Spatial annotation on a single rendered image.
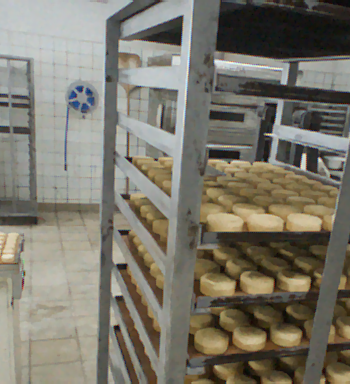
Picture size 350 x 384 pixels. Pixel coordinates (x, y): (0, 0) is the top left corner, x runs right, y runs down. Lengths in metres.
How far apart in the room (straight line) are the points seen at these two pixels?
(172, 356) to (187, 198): 0.21
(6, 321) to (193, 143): 1.84
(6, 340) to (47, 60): 4.50
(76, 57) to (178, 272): 5.85
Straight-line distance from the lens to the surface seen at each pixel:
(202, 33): 0.54
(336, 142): 1.05
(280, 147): 1.28
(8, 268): 2.20
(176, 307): 0.59
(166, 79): 0.72
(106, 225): 1.18
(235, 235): 0.59
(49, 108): 6.34
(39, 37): 6.34
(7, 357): 2.38
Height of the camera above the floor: 1.67
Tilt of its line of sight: 19 degrees down
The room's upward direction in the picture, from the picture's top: 6 degrees clockwise
